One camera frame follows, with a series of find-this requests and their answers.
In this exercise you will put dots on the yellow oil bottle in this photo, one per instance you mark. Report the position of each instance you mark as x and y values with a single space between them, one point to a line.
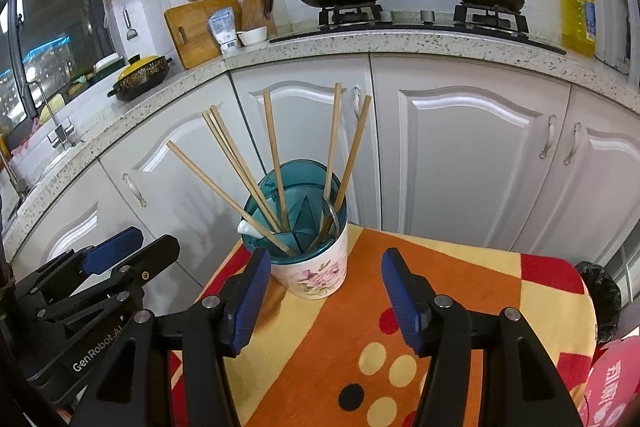
575 17

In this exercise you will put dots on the yellow red orange printed blanket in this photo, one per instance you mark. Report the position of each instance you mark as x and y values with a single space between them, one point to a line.
450 277

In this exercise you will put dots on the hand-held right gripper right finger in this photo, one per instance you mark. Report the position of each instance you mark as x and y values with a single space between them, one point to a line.
402 302

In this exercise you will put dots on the metal sink faucet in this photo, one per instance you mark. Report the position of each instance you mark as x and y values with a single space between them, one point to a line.
57 132

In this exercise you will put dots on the metal spoon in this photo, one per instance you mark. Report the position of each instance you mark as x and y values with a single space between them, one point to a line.
331 219

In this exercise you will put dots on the black gas stove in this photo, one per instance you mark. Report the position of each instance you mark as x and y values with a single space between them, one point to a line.
415 29

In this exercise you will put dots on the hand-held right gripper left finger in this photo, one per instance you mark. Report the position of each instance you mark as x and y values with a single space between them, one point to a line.
250 302

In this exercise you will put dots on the yellow sponge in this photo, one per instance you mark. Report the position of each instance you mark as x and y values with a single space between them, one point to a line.
50 109

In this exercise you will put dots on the yellow black casserole pot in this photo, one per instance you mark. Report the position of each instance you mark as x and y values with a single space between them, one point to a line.
140 79

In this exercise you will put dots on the wooden cutting board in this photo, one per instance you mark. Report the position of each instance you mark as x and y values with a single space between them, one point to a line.
197 32

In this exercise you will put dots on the floral white utensil holder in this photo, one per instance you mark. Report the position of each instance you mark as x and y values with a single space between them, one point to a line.
320 272

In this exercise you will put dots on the wooden knife block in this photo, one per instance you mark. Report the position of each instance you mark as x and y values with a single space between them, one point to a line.
260 14

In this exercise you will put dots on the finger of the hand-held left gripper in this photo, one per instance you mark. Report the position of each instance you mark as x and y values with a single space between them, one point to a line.
155 257
112 252

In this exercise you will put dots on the white plastic container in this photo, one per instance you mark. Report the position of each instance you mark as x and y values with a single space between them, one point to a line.
107 64

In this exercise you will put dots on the white bowl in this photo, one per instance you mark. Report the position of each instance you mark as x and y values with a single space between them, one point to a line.
252 37

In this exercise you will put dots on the kitchen window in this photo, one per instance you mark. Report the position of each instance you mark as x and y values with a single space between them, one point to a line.
45 32

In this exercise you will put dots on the black trash bag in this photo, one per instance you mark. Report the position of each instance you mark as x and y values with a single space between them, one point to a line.
602 302

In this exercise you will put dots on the metal peeler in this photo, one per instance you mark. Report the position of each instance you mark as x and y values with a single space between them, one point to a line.
132 32

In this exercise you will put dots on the blue white plastic packet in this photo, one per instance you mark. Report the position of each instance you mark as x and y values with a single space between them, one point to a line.
222 27

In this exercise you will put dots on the red printed bag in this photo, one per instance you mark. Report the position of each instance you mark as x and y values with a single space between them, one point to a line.
612 382

